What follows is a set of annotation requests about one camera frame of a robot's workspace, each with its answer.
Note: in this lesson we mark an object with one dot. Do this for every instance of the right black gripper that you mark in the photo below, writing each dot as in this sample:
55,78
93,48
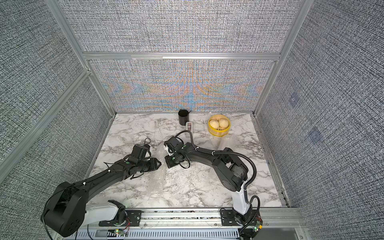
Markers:
168,163

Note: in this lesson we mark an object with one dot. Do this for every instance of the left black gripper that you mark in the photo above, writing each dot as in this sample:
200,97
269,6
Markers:
154,162

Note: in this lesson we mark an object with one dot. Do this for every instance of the small white ribbed vase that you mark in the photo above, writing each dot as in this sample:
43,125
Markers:
159,189

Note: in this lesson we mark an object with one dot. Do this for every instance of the tall white ribbed vase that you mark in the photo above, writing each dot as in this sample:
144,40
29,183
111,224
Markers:
227,141

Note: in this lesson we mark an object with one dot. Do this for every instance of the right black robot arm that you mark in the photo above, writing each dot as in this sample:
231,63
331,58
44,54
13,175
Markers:
234,170

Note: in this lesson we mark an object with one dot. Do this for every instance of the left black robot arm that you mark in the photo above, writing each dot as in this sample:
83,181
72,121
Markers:
66,210

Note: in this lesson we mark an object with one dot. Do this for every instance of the black cup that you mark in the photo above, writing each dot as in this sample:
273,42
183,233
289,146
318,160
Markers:
184,116

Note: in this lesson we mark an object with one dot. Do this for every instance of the left bun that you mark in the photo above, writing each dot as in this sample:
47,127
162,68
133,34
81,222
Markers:
214,124

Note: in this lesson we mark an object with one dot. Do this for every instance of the bun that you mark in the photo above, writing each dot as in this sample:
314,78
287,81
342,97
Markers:
214,124
224,123

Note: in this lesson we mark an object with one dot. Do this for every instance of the yellow steamer basket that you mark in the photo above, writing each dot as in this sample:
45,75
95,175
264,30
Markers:
219,132

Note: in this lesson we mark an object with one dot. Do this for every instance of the right bun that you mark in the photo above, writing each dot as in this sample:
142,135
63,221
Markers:
224,123

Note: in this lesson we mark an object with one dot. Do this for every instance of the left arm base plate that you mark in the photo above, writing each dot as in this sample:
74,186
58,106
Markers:
130,218

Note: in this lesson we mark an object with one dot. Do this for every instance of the aluminium front rail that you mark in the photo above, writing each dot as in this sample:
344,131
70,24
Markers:
200,224

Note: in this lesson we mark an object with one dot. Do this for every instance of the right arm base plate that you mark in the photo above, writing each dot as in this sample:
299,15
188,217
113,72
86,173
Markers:
229,217

